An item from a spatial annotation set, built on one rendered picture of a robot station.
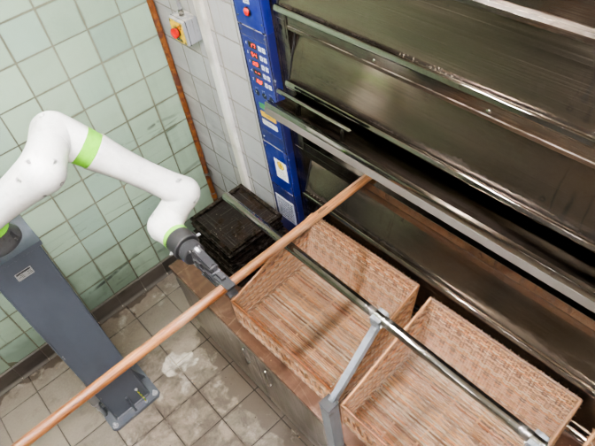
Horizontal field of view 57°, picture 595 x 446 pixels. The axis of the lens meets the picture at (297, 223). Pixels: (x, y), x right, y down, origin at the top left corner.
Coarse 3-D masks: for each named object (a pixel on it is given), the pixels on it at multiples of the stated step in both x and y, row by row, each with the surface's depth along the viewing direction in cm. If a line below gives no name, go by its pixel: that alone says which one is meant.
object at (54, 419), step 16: (368, 176) 182; (352, 192) 179; (320, 208) 175; (304, 224) 171; (288, 240) 168; (272, 256) 166; (240, 272) 161; (224, 288) 158; (208, 304) 156; (176, 320) 153; (160, 336) 150; (144, 352) 148; (112, 368) 145; (128, 368) 147; (96, 384) 143; (80, 400) 141; (64, 416) 139; (32, 432) 136
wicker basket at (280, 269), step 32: (320, 224) 220; (288, 256) 225; (352, 256) 213; (256, 288) 220; (288, 288) 231; (320, 288) 229; (352, 288) 222; (384, 288) 207; (416, 288) 192; (256, 320) 205; (288, 320) 220; (320, 320) 218; (352, 320) 217; (288, 352) 195; (320, 352) 209; (352, 352) 207; (320, 384) 187; (352, 384) 196
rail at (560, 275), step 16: (288, 112) 171; (304, 128) 167; (336, 144) 158; (368, 160) 152; (384, 176) 149; (400, 176) 147; (416, 192) 142; (448, 208) 137; (464, 224) 134; (480, 224) 132; (496, 240) 129; (528, 256) 124; (544, 272) 123; (560, 272) 120; (576, 288) 118; (592, 288) 117
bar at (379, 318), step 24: (312, 264) 164; (336, 288) 158; (384, 312) 150; (408, 336) 144; (360, 360) 155; (432, 360) 139; (336, 384) 157; (456, 384) 135; (336, 408) 159; (504, 408) 129; (336, 432) 170; (528, 432) 124
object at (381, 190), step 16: (304, 144) 202; (336, 160) 193; (352, 176) 189; (384, 192) 180; (400, 208) 178; (416, 208) 173; (432, 224) 170; (464, 240) 162; (480, 256) 161; (496, 256) 157; (512, 272) 154; (528, 288) 153; (544, 288) 148; (560, 304) 146; (576, 304) 144; (592, 320) 141
